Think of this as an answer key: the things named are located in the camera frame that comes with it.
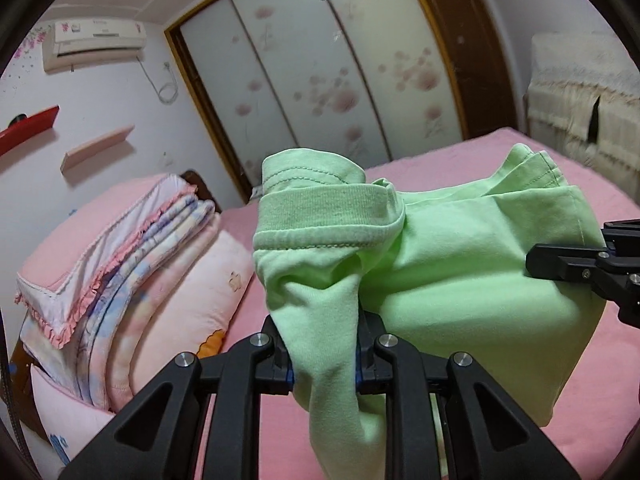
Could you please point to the pink bed blanket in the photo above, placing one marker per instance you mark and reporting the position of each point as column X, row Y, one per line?
column 600, row 385

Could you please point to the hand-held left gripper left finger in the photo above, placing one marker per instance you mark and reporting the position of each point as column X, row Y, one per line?
column 277, row 365

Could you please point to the wardrobe with floral sliding doors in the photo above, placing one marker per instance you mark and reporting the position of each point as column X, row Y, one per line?
column 325, row 70

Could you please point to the green t-shirt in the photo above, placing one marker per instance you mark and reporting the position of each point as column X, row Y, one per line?
column 450, row 285

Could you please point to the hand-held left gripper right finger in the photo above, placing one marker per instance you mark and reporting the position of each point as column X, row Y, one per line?
column 370, row 360

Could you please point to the dark wooden headboard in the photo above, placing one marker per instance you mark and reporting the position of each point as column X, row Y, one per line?
column 202, row 190

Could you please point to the pastel folded quilt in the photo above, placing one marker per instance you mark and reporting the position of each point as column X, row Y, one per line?
column 150, row 255

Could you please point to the cream lace furniture cover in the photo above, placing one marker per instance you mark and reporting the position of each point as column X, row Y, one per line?
column 580, row 105

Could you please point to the pink wall shelf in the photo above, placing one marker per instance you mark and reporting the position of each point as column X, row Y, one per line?
column 97, row 150

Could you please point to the pink pillow orange cartoon print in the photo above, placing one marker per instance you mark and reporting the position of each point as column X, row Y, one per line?
column 190, row 300

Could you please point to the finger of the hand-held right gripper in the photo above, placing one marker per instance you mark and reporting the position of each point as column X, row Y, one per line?
column 560, row 262
column 622, row 230

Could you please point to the white air conditioner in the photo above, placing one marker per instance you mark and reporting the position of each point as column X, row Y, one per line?
column 95, row 42

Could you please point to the dark wooden door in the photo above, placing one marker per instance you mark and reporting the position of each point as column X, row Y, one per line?
column 475, row 60

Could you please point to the red wall shelf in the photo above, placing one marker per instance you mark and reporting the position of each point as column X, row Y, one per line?
column 30, row 130

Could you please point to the pink flower wall decal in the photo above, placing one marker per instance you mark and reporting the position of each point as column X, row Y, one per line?
column 30, row 45

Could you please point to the pink embroidered cushion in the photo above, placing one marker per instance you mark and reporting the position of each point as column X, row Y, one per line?
column 65, row 410

